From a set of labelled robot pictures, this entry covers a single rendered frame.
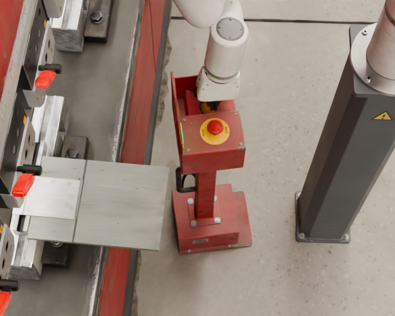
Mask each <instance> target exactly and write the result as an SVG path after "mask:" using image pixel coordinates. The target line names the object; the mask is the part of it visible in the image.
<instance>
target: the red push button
mask: <svg viewBox="0 0 395 316"><path fill-rule="evenodd" d="M223 128H224V127H223V124H222V122H220V121H219V120H211V121H210V122H209V123H208V125H207V130H208V132H209V133H210V134H212V135H218V134H220V133H221V132H222V131H223Z"/></svg>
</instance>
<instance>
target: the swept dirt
mask: <svg viewBox="0 0 395 316"><path fill-rule="evenodd" d="M172 2H173V0H172ZM171 13H172V4H171ZM170 23H171V14H170V19H169V25H170ZM171 50H172V46H171V43H170V41H169V37H168V35H167V43H166V51H165V57H164V66H163V72H162V80H161V89H160V95H159V103H158V109H157V119H156V124H155V128H157V127H158V126H159V124H160V123H161V121H162V114H163V112H164V109H165V104H164V99H165V97H166V96H167V94H168V93H169V88H168V86H167V81H168V76H167V74H166V72H165V69H164V68H165V67H166V65H167V64H168V62H169V57H170V53H171ZM141 263H142V257H141V250H139V257H138V262H137V271H136V276H135V285H134V295H133V300H132V309H131V314H130V316H138V313H137V306H138V297H137V293H136V286H137V283H138V281H139V270H140V266H141Z"/></svg>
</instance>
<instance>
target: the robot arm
mask: <svg viewBox="0 0 395 316"><path fill-rule="evenodd" d="M173 2H174V4H175V5H176V6H177V8H178V10H179V11H180V13H181V14H182V16H183V17H184V19H185V20H186V21H187V22H188V23H189V24H191V25H192V26H194V27H197V28H202V29H203V28H208V27H210V30H209V39H208V45H207V49H206V56H205V59H204V65H203V67H202V68H201V70H200V72H199V74H198V76H197V80H196V87H197V88H196V90H195V91H194V96H195V97H197V99H198V100H199V101H202V102H207V105H208V107H210V111H213V109H214V110H217V107H218V106H219V104H220V102H222V101H223V100H232V99H235V98H236V97H237V96H238V94H239V89H240V66H241V62H242V59H243V55H244V52H245V48H246V43H247V41H248V36H249V30H248V27H247V25H246V23H245V22H244V19H243V10H242V7H241V4H240V2H239V0H173ZM350 64H351V67H352V69H353V71H354V73H355V75H356V77H357V78H358V79H359V80H360V81H361V82H362V83H363V84H364V85H365V86H366V87H368V88H370V89H371V90H373V91H375V92H377V93H380V94H383V95H387V96H392V97H395V0H386V1H385V3H384V6H383V9H382V11H381V14H380V17H379V19H378V22H377V23H374V24H372V25H369V26H368V27H366V28H364V29H363V30H362V31H361V32H359V33H358V35H357V36H356V37H355V39H354V41H353V43H352V46H351V49H350Z"/></svg>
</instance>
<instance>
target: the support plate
mask: <svg viewBox="0 0 395 316"><path fill-rule="evenodd" d="M85 161H86V160H83V159H69V158H62V157H48V156H43V159H42V163H41V166H42V168H43V171H42V175H40V176H39V177H51V178H59V179H73V180H78V178H81V177H82V178H83V172H84V168H85ZM168 175H169V167H161V166H147V165H139V164H126V163H118V162H104V161H91V160H88V161H87V168H86V173H85V180H84V184H83V191H82V198H81V202H80V209H79V213H78V220H77V224H76V231H75V239H74V242H72V237H73V231H74V227H75V219H62V218H49V217H41V216H31V219H30V223H29V229H28V235H27V239H28V240H39V241H52V242H59V243H73V244H80V245H93V246H106V247H114V248H126V249H134V250H147V251H159V249H160V243H161V233H162V223H163V217H164V207H165V201H166V191H167V181H168Z"/></svg>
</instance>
